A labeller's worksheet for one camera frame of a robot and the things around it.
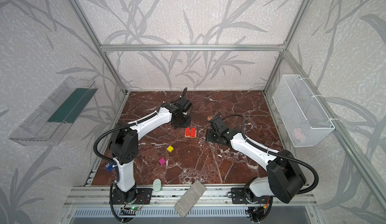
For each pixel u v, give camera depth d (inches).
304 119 24.3
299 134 29.0
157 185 29.7
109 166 31.8
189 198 27.8
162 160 33.3
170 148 34.9
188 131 37.8
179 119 27.4
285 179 16.4
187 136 37.0
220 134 25.3
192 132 37.2
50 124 25.7
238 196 28.9
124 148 19.5
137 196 28.5
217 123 25.8
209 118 41.2
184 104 29.0
